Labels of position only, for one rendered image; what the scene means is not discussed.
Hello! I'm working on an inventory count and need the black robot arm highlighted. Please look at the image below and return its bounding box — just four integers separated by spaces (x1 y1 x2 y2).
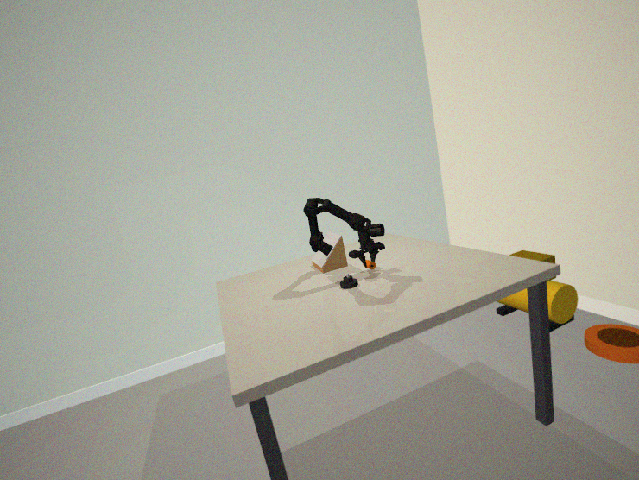
303 198 385 256

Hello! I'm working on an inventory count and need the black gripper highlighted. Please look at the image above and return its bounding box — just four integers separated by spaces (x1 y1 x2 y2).
349 237 385 268

